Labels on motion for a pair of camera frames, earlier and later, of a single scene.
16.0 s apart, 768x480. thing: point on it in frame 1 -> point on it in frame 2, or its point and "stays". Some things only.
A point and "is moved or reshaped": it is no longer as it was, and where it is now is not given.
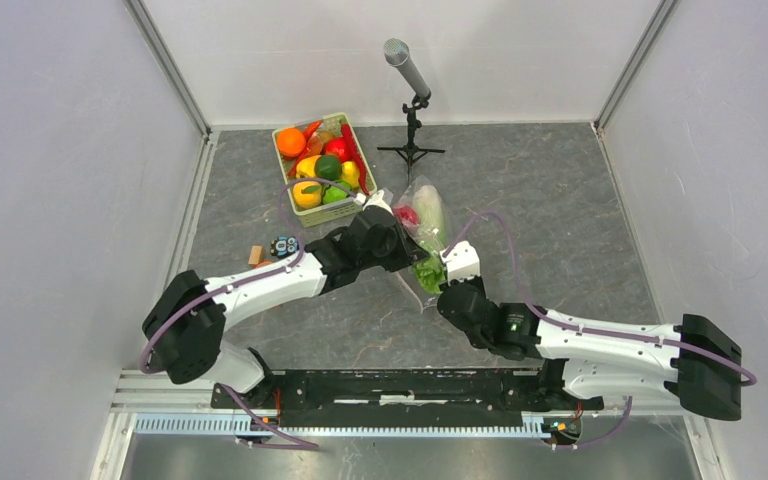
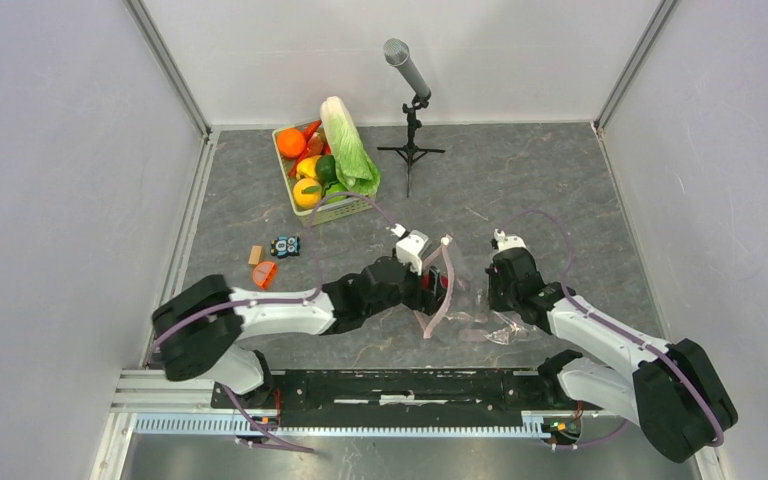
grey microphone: (396, 53) stays
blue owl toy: (284, 246) stays
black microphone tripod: (410, 152) stays
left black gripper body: (393, 254) -> (413, 295)
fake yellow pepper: (306, 166) stays
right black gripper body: (472, 284) -> (501, 298)
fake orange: (290, 141) stays
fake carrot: (310, 129) stays
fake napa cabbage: (428, 272) -> (356, 168)
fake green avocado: (328, 167) stays
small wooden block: (256, 256) stays
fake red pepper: (407, 216) -> (444, 280)
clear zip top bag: (421, 206) is moved or reshaped
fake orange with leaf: (307, 194) stays
